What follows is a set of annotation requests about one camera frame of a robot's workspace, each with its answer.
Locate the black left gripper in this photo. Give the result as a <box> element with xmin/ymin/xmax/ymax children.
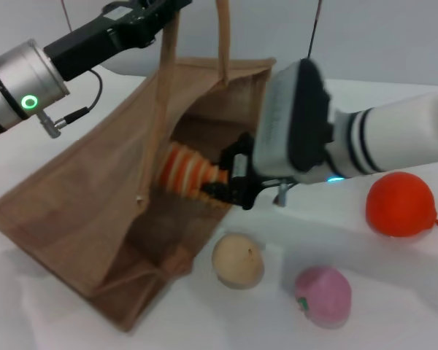
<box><xmin>43</xmin><ymin>0</ymin><xmax>193</xmax><ymax>83</ymax></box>

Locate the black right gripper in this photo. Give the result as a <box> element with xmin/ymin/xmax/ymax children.
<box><xmin>199</xmin><ymin>132</ymin><xmax>297</xmax><ymax>211</ymax></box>

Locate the orange striped bread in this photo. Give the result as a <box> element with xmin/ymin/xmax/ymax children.
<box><xmin>156</xmin><ymin>141</ymin><xmax>230</xmax><ymax>213</ymax></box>

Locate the beige round fruit toy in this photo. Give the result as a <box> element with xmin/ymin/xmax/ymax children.
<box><xmin>211</xmin><ymin>233</ymin><xmax>266</xmax><ymax>291</ymax></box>

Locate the brown woven handbag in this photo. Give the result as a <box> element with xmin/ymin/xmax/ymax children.
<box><xmin>0</xmin><ymin>0</ymin><xmax>278</xmax><ymax>333</ymax></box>

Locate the pink peach toy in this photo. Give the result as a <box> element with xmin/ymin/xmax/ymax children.
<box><xmin>293</xmin><ymin>265</ymin><xmax>353</xmax><ymax>331</ymax></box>

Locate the orange fruit toy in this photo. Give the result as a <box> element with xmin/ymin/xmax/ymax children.
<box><xmin>365</xmin><ymin>171</ymin><xmax>438</xmax><ymax>238</ymax></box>

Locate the right arm cable with plug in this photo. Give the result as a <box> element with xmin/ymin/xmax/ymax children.
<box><xmin>276</xmin><ymin>179</ymin><xmax>292</xmax><ymax>208</ymax></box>

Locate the grey black wrist camera box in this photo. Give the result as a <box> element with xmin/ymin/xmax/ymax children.
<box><xmin>250</xmin><ymin>57</ymin><xmax>337</xmax><ymax>184</ymax></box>

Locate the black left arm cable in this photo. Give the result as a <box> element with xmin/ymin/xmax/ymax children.
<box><xmin>36</xmin><ymin>69</ymin><xmax>104</xmax><ymax>140</ymax></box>

